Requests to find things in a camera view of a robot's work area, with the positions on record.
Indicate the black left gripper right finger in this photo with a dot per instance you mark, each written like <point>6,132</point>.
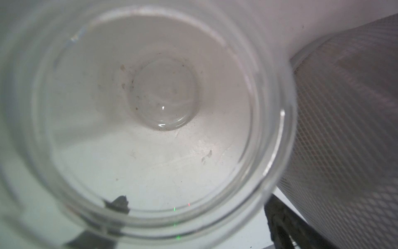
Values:
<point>289,230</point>

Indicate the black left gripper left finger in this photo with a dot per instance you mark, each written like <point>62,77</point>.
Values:
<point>104,236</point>

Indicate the mesh bin with pink bag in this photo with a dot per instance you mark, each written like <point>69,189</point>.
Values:
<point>343,172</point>

